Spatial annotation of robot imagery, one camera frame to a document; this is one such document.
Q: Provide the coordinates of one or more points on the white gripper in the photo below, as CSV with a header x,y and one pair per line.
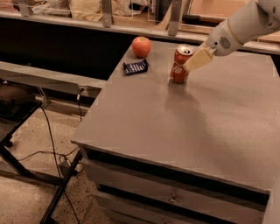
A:
x,y
222,39

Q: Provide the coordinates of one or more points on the red coke can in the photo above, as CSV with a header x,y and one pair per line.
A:
x,y
181,55

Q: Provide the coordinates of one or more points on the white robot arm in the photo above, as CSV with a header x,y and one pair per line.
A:
x,y
255,19

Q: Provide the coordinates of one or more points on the red apple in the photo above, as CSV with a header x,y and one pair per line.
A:
x,y
141,46

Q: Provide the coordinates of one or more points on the blue snack bar wrapper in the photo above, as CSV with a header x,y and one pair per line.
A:
x,y
136,67

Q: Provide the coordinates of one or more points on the grey drawer cabinet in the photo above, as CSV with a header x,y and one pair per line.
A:
x,y
212,142

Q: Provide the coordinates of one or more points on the black metal stand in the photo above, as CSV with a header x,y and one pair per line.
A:
x,y
29,151

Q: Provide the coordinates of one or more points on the metal window ledge frame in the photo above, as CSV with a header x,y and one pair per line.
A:
x,y
185,20

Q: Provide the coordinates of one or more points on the metal drawer handle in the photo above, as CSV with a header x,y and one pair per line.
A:
x,y
172,200

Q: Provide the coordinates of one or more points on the grey metal bench rail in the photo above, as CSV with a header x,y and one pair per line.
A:
x,y
42,78

